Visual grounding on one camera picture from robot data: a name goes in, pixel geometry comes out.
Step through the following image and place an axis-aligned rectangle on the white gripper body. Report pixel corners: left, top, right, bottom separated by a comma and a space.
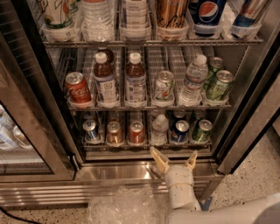
164, 165, 201, 211

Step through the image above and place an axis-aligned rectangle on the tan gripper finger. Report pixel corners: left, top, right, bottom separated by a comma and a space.
185, 150, 198, 172
150, 146, 170, 174

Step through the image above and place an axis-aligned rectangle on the pepsi can shelf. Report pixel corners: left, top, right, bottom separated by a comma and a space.
171, 110, 186, 124
171, 120, 189, 143

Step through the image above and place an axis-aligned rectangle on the shelf water bottle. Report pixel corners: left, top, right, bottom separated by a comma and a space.
150, 114, 169, 145
178, 54, 208, 107
81, 0, 114, 42

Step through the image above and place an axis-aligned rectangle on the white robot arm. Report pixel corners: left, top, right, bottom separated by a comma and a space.
150, 146, 280, 224

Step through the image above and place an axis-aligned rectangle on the front green can bottom shelf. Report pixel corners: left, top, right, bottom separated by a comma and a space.
192, 119, 213, 143

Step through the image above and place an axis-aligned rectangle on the red can bottom shelf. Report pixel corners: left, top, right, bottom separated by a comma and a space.
129, 121, 144, 144

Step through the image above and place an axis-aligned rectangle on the rear green can bottom shelf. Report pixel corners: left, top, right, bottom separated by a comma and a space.
189, 109, 207, 128

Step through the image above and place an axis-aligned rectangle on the orange brown can bottom shelf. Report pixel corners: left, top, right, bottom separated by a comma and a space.
107, 122, 123, 144

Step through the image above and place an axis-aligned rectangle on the white 7up can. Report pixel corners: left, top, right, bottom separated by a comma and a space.
154, 71, 174, 102

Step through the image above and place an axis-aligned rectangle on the front green can middle shelf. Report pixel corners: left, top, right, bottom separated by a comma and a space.
206, 70, 234, 101

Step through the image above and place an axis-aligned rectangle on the blue silver can bottom shelf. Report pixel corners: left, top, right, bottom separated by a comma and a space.
82, 119, 101, 141

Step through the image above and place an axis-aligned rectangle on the rear green can middle shelf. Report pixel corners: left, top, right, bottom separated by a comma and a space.
203, 57, 226, 88

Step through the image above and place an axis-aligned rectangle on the stainless steel fridge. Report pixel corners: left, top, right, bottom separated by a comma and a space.
0, 0, 280, 207

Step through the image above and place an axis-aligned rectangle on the red coca-cola can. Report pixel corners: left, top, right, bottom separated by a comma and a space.
65, 72, 92, 103

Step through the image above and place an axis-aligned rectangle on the glass fridge door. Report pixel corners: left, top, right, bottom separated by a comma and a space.
0, 31, 76, 184

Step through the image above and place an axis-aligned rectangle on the top shelf gold can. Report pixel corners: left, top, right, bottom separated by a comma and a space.
156, 0, 188, 29

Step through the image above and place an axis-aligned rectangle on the top shelf pepsi can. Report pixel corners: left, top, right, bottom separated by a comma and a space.
188, 0, 227, 26

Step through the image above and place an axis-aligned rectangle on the top shelf white label bottle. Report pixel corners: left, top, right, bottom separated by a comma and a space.
122, 0, 148, 29

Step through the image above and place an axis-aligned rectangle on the top shelf red bull can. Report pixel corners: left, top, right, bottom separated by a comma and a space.
233, 0, 271, 27

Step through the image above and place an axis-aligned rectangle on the top shelf white green can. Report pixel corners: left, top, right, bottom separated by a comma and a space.
37, 0, 73, 29

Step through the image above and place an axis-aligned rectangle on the blue tape cross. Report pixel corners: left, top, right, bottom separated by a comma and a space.
199, 196, 213, 211

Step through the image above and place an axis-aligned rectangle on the clear plastic wrap bundle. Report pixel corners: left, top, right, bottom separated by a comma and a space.
87, 186, 172, 224

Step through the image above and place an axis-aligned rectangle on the middle iced tea bottle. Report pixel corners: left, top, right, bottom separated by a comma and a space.
125, 52, 146, 103

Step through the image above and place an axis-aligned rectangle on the iced tea bottle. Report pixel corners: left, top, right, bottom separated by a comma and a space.
98, 47, 115, 67
125, 52, 146, 103
94, 52, 117, 103

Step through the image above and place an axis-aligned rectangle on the front left iced tea bottle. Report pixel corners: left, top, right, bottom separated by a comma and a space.
94, 52, 117, 103

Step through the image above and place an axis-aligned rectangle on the rear iced tea bottle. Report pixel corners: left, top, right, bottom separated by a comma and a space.
98, 47, 115, 67

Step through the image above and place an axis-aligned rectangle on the black cable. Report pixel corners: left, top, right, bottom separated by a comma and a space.
0, 206, 42, 224

